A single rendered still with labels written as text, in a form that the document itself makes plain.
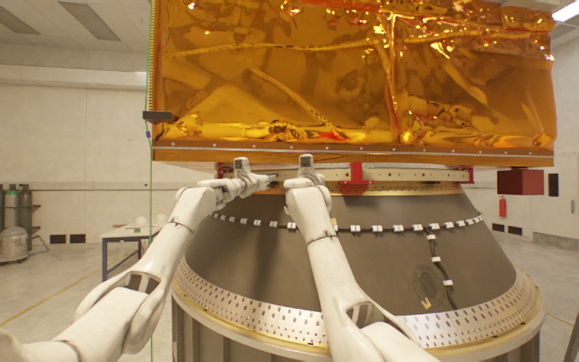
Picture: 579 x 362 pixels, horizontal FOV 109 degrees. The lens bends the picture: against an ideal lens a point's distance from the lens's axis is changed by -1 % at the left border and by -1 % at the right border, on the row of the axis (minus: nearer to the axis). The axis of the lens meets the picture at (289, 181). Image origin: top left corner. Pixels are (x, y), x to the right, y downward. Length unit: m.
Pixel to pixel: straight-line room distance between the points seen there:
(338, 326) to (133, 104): 7.31
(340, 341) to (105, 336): 0.30
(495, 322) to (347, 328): 0.77
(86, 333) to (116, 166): 6.98
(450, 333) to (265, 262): 0.63
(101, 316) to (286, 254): 0.59
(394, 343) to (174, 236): 0.42
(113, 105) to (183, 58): 6.70
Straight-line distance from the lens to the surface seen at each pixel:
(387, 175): 0.93
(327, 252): 0.40
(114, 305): 0.44
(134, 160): 7.11
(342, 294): 0.39
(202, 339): 1.14
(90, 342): 0.38
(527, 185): 1.68
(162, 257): 0.50
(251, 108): 0.88
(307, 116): 0.90
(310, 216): 0.42
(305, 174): 0.64
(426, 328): 0.89
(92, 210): 7.63
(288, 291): 0.84
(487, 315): 1.06
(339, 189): 0.91
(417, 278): 0.91
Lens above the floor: 1.65
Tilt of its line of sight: 1 degrees up
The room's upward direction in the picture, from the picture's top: straight up
